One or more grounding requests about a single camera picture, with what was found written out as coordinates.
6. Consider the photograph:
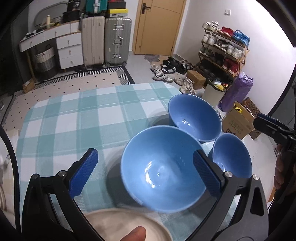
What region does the purple bag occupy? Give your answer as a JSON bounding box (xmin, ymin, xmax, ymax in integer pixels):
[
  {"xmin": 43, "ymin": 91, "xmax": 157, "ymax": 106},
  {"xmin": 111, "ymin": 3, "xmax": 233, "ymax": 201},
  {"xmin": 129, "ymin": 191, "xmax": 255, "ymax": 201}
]
[{"xmin": 218, "ymin": 72, "xmax": 253, "ymax": 113}]

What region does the wooden door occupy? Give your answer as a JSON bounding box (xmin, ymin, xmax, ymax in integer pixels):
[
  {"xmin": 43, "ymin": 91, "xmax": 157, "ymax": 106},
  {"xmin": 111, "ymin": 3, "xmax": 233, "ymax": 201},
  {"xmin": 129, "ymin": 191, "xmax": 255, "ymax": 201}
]
[{"xmin": 132, "ymin": 1, "xmax": 187, "ymax": 56}]

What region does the silver suitcase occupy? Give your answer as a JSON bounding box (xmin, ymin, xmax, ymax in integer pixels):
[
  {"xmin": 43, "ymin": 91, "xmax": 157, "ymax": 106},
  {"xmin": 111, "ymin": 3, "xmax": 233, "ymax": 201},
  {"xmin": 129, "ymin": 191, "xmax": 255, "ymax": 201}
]
[{"xmin": 104, "ymin": 17, "xmax": 132, "ymax": 66}]

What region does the cream plate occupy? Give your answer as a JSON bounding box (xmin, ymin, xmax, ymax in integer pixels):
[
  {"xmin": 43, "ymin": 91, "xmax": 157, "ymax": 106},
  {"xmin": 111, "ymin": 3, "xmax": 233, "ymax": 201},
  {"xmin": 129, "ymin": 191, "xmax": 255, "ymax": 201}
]
[{"xmin": 85, "ymin": 208, "xmax": 173, "ymax": 240}]

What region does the oval mirror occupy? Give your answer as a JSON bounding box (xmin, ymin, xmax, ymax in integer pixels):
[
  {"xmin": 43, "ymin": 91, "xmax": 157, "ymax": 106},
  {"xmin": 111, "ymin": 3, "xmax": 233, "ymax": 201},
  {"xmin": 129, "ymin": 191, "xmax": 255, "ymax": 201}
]
[{"xmin": 33, "ymin": 1, "xmax": 68, "ymax": 27}]

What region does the white trash bin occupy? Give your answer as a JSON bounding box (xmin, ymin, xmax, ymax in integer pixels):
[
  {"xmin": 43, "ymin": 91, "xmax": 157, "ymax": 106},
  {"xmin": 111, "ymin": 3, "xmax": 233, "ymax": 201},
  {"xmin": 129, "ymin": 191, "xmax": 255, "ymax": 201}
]
[{"xmin": 202, "ymin": 80, "xmax": 226, "ymax": 107}]

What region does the white drawer desk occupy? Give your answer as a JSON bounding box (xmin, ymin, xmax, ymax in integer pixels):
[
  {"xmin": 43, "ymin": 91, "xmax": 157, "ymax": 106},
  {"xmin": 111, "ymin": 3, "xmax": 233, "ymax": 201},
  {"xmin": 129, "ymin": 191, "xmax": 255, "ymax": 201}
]
[{"xmin": 18, "ymin": 19, "xmax": 84, "ymax": 70}]

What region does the small blue bowl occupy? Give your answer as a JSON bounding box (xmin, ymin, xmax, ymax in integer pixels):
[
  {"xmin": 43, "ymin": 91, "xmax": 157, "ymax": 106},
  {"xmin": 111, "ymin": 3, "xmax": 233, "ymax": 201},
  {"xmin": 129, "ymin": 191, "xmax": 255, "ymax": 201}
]
[{"xmin": 208, "ymin": 133, "xmax": 252, "ymax": 178}]

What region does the teal plaid tablecloth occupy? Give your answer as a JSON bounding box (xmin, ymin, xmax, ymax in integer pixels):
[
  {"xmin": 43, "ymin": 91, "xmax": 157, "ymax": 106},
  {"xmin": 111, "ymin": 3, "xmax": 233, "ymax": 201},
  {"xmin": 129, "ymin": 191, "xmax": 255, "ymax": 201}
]
[{"xmin": 16, "ymin": 82, "xmax": 214, "ymax": 240}]

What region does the beige suitcase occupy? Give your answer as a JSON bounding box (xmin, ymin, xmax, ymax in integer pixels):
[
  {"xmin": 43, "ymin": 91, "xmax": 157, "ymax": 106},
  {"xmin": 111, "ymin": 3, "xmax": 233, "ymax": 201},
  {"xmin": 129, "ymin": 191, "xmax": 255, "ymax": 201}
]
[{"xmin": 81, "ymin": 16, "xmax": 105, "ymax": 66}]

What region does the small cardboard box floor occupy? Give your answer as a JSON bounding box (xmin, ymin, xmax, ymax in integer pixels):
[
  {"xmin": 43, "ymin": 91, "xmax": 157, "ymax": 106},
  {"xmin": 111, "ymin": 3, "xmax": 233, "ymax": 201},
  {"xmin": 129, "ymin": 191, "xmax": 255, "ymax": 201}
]
[{"xmin": 23, "ymin": 79, "xmax": 35, "ymax": 94}]

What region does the wooden shoe rack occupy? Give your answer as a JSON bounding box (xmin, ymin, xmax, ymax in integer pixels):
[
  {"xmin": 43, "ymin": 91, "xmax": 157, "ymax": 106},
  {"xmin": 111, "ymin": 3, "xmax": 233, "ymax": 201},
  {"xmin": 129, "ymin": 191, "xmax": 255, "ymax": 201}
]
[{"xmin": 196, "ymin": 21, "xmax": 250, "ymax": 89}]

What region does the cardboard box with print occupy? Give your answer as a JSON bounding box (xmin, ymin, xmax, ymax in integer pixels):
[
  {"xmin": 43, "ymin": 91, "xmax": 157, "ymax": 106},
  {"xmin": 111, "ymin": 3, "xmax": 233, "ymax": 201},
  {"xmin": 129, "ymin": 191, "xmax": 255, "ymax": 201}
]
[{"xmin": 222, "ymin": 101, "xmax": 254, "ymax": 140}]

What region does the teal suitcase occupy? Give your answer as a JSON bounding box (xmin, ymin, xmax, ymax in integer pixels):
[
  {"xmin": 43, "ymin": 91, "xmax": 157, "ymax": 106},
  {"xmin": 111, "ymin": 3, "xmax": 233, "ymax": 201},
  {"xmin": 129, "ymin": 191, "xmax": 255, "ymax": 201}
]
[{"xmin": 85, "ymin": 0, "xmax": 108, "ymax": 16}]

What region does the large blue bowl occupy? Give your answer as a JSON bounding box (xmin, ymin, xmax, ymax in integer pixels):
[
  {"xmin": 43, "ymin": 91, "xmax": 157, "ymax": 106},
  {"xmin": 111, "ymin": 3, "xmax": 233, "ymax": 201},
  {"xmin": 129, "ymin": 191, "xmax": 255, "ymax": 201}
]
[{"xmin": 120, "ymin": 126, "xmax": 206, "ymax": 213}]

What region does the yellow black box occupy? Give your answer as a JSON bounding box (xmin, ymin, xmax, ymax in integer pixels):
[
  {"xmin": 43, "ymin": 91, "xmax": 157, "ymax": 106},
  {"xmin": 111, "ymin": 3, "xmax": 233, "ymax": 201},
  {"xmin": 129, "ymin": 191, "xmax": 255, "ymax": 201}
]
[{"xmin": 109, "ymin": 9, "xmax": 128, "ymax": 17}]

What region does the woven laundry basket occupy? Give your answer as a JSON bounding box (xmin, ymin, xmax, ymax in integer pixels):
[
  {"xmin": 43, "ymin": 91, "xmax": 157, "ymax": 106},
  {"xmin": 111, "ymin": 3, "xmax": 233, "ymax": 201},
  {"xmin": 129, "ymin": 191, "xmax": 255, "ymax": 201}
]
[{"xmin": 35, "ymin": 45, "xmax": 58, "ymax": 81}]

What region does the brown cardboard box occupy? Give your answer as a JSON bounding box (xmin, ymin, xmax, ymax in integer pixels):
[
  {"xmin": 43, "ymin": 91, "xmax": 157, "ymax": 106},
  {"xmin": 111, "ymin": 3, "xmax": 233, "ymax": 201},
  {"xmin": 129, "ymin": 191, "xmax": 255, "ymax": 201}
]
[{"xmin": 187, "ymin": 70, "xmax": 206, "ymax": 90}]

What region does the person right hand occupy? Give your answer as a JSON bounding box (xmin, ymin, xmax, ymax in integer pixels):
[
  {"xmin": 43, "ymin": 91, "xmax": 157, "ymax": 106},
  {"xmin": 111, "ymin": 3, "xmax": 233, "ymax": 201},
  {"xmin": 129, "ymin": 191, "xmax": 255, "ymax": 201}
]
[{"xmin": 273, "ymin": 144, "xmax": 285, "ymax": 190}]

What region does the person left hand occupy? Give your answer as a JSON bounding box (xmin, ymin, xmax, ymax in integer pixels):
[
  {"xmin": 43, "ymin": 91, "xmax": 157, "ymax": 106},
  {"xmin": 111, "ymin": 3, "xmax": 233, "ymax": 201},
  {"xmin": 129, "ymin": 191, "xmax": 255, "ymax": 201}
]
[{"xmin": 120, "ymin": 226, "xmax": 147, "ymax": 241}]

